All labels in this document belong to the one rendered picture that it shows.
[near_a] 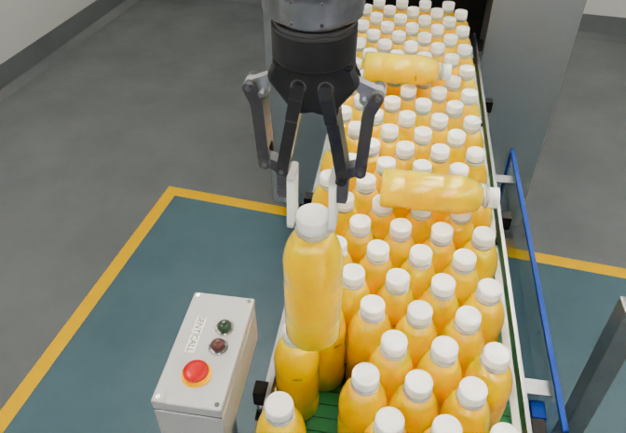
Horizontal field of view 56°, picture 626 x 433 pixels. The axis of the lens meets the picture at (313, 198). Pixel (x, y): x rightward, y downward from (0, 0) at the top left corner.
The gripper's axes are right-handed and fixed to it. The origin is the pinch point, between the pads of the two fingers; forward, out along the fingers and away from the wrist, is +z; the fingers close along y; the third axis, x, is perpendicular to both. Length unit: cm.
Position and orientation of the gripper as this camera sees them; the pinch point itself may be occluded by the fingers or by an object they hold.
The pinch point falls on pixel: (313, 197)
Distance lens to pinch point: 62.8
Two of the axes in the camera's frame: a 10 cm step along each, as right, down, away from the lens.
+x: 1.6, -6.3, 7.6
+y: 9.9, 1.0, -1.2
